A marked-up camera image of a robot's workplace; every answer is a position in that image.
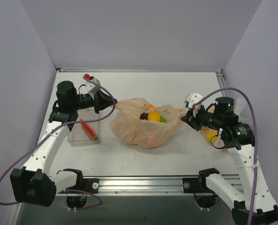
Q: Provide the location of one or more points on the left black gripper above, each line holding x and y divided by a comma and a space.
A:
97, 102

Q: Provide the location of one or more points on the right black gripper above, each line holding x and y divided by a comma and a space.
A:
197, 117

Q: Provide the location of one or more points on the dark red fake fruit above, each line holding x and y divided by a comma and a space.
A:
144, 116

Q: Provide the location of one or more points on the green fake lime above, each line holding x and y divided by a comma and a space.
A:
163, 120

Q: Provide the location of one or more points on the orange plastic shopping bag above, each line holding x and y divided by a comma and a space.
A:
128, 128

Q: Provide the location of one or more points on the fake watermelon slice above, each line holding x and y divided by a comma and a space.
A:
89, 132

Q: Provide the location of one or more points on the yellow fake lemon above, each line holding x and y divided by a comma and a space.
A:
154, 116

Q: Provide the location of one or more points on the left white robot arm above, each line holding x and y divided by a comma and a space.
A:
32, 183

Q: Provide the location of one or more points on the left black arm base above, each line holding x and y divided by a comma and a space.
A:
77, 196

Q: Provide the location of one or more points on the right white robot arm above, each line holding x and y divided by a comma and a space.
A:
255, 205

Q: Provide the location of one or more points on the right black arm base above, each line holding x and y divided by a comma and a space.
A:
205, 198

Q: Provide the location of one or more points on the clear bag of fruits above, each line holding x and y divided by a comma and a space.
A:
229, 131

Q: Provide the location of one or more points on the clear plastic fruit box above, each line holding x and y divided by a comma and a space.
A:
77, 137

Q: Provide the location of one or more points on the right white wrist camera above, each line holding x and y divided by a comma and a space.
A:
192, 99

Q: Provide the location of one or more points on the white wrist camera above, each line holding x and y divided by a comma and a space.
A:
92, 84
192, 99

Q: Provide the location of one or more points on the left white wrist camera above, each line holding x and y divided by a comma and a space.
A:
92, 84

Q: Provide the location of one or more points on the aluminium right side rail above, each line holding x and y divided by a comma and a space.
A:
221, 81

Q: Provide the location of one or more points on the aluminium rail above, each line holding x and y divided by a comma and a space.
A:
221, 81
154, 185

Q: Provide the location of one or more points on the aluminium front rail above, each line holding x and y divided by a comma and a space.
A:
154, 185

